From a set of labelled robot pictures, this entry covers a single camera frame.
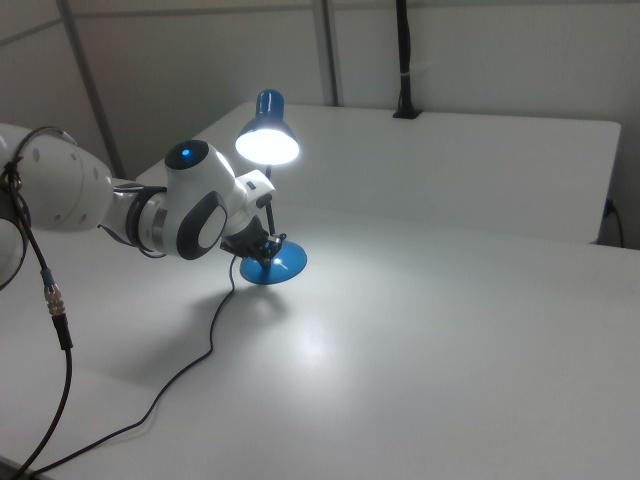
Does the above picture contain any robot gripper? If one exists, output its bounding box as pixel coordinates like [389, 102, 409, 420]
[218, 169, 289, 265]

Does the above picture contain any blue gooseneck desk lamp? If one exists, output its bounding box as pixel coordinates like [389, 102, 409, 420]
[234, 89, 310, 288]

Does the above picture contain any black clamped pole, white band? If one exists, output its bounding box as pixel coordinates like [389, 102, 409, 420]
[391, 0, 424, 120]

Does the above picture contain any black lamp power cord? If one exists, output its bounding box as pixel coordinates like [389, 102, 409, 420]
[28, 252, 247, 476]

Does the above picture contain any grey partition frame post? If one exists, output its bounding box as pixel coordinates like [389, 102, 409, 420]
[313, 0, 347, 107]

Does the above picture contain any dark arm cable with connector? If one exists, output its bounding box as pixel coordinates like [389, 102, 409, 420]
[0, 125, 75, 476]

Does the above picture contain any black cable at table end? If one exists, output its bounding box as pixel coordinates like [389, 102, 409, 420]
[604, 198, 627, 249]

